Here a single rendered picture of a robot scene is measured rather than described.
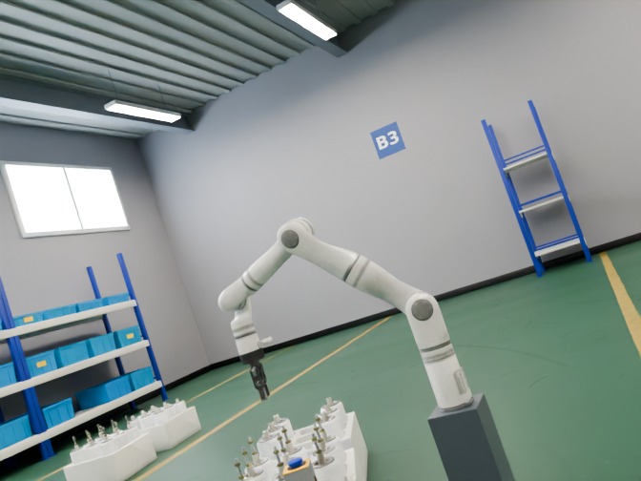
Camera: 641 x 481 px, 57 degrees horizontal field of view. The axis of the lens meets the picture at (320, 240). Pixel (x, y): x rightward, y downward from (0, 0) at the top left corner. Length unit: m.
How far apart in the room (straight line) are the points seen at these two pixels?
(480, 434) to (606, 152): 6.47
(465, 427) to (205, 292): 8.24
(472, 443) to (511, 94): 6.65
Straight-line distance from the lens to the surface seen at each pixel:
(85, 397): 7.51
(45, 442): 6.66
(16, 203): 8.18
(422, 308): 1.65
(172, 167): 9.95
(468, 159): 8.02
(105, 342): 7.42
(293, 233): 1.69
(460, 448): 1.72
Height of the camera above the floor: 0.74
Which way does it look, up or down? 4 degrees up
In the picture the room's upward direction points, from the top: 19 degrees counter-clockwise
